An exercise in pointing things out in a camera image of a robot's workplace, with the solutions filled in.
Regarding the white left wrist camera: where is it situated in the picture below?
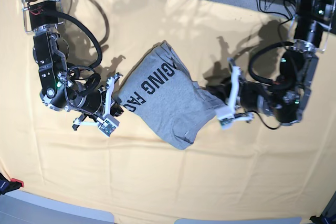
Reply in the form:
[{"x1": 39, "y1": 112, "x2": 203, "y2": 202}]
[{"x1": 215, "y1": 105, "x2": 235, "y2": 130}]

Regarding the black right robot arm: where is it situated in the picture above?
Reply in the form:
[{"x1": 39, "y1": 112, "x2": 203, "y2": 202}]
[{"x1": 21, "y1": 0, "x2": 123, "y2": 122}]

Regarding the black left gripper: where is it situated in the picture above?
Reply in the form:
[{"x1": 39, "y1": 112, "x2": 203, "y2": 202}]
[{"x1": 206, "y1": 81, "x2": 273, "y2": 116}]

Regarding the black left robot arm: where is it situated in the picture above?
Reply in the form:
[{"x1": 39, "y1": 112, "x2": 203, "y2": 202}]
[{"x1": 208, "y1": 0, "x2": 335, "y2": 130}]

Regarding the grey t-shirt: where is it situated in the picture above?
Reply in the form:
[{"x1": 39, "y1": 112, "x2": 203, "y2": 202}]
[{"x1": 115, "y1": 41, "x2": 224, "y2": 150}]

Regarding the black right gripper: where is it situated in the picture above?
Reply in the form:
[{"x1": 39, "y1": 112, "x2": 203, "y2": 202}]
[{"x1": 70, "y1": 82, "x2": 124, "y2": 119}]

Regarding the yellow table cloth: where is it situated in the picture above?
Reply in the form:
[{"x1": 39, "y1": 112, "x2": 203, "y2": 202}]
[{"x1": 1, "y1": 0, "x2": 335, "y2": 223}]

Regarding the red and black clamp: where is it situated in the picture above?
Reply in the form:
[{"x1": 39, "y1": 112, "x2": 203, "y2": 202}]
[{"x1": 0, "y1": 174, "x2": 24, "y2": 195}]

